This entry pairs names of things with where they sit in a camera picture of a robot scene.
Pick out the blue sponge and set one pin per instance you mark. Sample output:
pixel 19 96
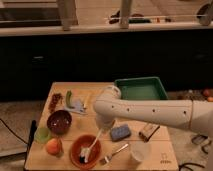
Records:
pixel 120 133

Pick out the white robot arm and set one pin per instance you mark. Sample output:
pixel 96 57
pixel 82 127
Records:
pixel 196 116

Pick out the green pepper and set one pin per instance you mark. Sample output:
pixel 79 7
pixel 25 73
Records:
pixel 68 99

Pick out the red-orange bowl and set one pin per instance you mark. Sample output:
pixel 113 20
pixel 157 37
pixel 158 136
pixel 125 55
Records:
pixel 85 141

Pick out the brown wooden block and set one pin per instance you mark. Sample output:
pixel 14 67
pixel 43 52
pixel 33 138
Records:
pixel 148 131

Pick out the white dish brush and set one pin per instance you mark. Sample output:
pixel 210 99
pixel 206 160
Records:
pixel 85 151

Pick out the green plastic tray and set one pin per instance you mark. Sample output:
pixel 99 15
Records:
pixel 143 88

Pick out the translucent white cup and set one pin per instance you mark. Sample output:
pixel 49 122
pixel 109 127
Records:
pixel 139 151

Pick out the red chili peppers bunch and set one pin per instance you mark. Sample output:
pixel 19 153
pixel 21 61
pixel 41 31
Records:
pixel 56 97

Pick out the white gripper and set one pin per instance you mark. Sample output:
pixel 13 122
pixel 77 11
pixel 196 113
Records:
pixel 104 123

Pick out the green plastic cup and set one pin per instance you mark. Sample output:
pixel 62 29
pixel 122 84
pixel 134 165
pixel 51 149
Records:
pixel 42 135

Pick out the orange fruit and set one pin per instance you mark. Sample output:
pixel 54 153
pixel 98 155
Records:
pixel 54 146

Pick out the dark maroon bowl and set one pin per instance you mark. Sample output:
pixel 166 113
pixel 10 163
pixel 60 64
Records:
pixel 59 122

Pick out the silver fork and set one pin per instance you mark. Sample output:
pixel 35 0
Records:
pixel 106 159

